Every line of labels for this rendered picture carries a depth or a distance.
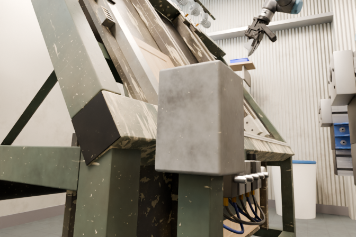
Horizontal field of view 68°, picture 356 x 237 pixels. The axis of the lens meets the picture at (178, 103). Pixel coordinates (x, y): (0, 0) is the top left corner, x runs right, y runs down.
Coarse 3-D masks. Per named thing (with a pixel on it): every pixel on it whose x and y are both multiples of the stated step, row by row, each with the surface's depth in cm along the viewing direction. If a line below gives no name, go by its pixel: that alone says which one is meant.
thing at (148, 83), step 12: (96, 0) 102; (120, 24) 93; (120, 36) 91; (120, 48) 90; (132, 48) 87; (132, 60) 86; (144, 60) 88; (144, 72) 83; (144, 84) 82; (156, 84) 83; (156, 96) 78
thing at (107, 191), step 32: (0, 160) 70; (32, 160) 63; (64, 160) 57; (96, 160) 52; (128, 160) 54; (288, 160) 227; (0, 192) 92; (32, 192) 103; (64, 192) 117; (96, 192) 50; (128, 192) 53; (160, 192) 103; (288, 192) 223; (64, 224) 69; (96, 224) 49; (128, 224) 53; (160, 224) 101; (288, 224) 219
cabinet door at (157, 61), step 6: (132, 36) 103; (138, 42) 103; (144, 42) 109; (144, 48) 104; (150, 48) 111; (144, 54) 100; (150, 54) 106; (156, 54) 111; (162, 54) 118; (150, 60) 102; (156, 60) 107; (162, 60) 114; (168, 60) 120; (150, 66) 97; (156, 66) 102; (162, 66) 108; (168, 66) 115; (156, 72) 98; (156, 78) 93
